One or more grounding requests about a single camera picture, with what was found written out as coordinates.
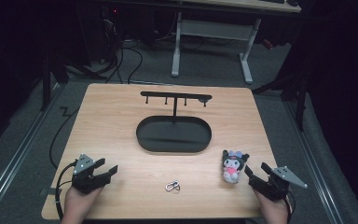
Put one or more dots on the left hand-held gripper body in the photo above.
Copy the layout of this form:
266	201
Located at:
85	179

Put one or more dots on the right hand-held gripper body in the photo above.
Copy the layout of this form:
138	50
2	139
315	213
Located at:
273	188

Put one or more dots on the black and white plush toy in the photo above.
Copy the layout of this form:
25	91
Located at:
233	168

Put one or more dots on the silver carabiner keyring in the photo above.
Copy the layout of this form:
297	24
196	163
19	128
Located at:
175	185

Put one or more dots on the black hook rack with tray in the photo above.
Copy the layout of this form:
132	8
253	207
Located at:
174	137

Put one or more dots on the person's right hand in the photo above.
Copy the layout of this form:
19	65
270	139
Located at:
275	211

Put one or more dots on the person's left hand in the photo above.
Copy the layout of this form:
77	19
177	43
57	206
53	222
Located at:
77	207

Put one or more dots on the grey tape piece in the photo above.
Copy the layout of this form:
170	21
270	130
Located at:
53	191

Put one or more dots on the black metal stand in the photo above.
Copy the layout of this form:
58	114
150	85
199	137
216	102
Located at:
298	93
46	81

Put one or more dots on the small red object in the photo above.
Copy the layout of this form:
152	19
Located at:
267	44

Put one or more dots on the dark computer tower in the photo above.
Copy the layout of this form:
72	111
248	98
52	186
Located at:
110	28

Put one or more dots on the white-legged desk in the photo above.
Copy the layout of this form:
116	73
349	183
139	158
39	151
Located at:
214	29

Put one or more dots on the metal floor rail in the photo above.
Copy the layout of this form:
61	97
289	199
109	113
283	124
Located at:
18	152
315	168

